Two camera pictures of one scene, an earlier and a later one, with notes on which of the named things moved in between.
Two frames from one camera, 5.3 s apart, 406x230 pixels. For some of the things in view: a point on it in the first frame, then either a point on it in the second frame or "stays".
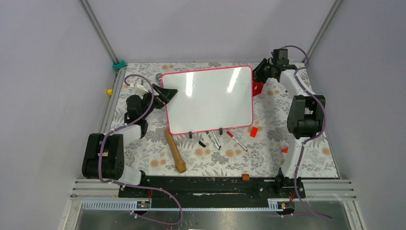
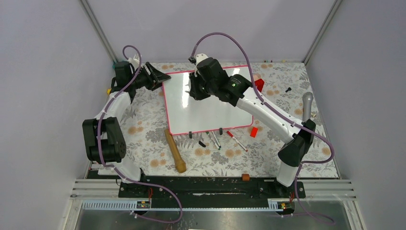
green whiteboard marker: x=213 y=142 stays
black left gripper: x=165 y=95 -> x=156 y=77
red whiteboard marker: x=232 y=136 stays
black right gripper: x=257 y=75 -> x=194 y=77
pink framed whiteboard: x=209 y=99 stays
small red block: x=253 y=132 stays
